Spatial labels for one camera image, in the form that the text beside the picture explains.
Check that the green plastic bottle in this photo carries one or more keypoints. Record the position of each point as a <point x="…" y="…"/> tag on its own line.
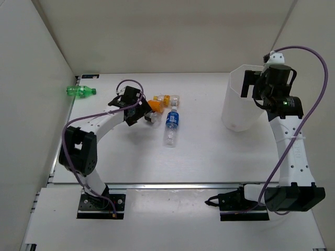
<point x="80" y="91"/>

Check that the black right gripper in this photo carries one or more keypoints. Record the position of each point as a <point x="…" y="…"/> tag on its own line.
<point x="251" y="77"/>

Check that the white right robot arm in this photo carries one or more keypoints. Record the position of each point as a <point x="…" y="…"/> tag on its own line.
<point x="291" y="186"/>

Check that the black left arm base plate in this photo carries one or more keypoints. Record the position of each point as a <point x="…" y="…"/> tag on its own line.
<point x="90" y="208"/>

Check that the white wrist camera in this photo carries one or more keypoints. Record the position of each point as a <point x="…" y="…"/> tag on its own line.
<point x="273" y="58"/>
<point x="121" y="92"/>

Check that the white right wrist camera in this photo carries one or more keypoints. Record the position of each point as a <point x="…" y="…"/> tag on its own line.
<point x="273" y="58"/>

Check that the black label water bottle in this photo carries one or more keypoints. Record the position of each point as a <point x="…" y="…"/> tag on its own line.
<point x="153" y="119"/>

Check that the white octagonal bin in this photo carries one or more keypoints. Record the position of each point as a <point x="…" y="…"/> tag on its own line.
<point x="238" y="113"/>

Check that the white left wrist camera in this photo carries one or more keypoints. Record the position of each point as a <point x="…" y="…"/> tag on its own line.
<point x="121" y="92"/>

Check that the yellow label clear bottle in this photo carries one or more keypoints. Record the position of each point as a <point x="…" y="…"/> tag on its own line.
<point x="168" y="100"/>

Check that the dark table corner label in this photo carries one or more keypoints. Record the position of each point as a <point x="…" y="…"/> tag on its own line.
<point x="90" y="76"/>

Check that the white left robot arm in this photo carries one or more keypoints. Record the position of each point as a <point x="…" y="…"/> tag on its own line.
<point x="80" y="137"/>

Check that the blue label water bottle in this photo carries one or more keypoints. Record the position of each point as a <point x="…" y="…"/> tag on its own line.
<point x="171" y="128"/>

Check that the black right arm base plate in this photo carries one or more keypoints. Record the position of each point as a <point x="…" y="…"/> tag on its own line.
<point x="234" y="207"/>

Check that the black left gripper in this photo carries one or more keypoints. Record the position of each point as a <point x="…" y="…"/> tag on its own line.
<point x="144" y="108"/>

